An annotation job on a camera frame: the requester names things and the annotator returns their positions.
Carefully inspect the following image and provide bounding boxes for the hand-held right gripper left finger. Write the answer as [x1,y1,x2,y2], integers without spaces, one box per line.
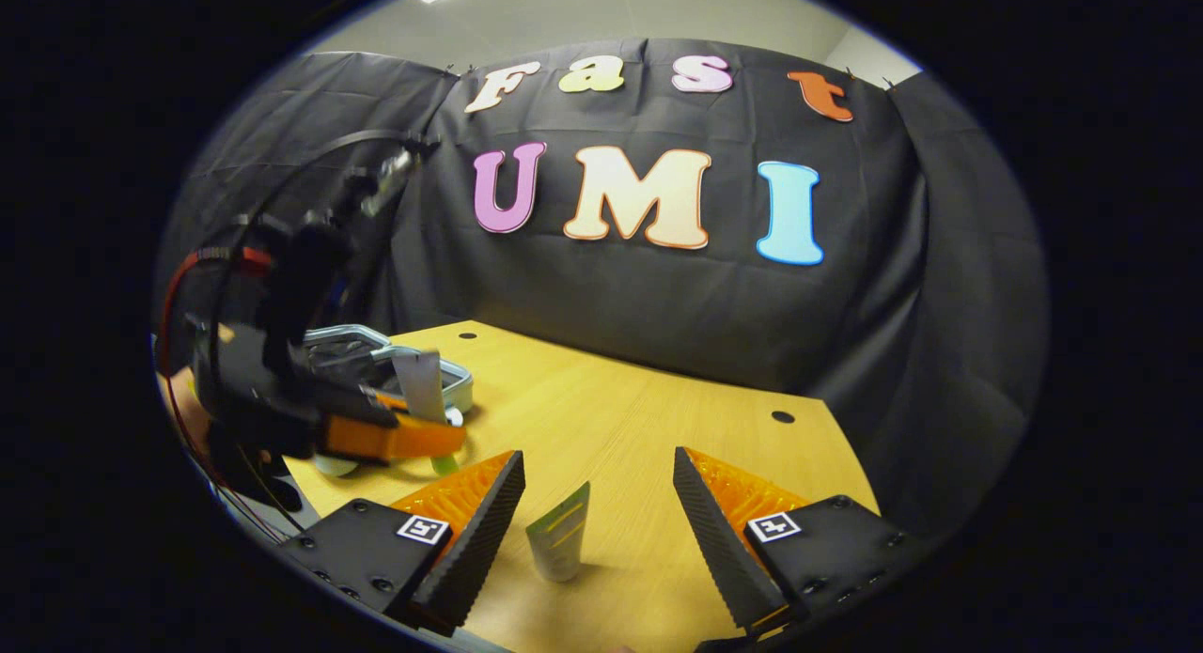
[278,449,527,637]

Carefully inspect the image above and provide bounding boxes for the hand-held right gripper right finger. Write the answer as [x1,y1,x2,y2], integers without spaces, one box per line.
[673,446,943,635]

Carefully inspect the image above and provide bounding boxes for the white skin care tube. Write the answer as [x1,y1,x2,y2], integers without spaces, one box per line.
[392,350,448,425]

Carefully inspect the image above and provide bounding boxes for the small white suitcase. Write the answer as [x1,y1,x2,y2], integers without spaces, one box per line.
[301,324,475,421]

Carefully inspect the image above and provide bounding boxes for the green and white tube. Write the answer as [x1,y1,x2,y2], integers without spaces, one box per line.
[525,481,592,583]

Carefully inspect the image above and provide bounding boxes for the black backdrop cloth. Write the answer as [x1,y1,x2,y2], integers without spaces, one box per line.
[155,38,1052,541]

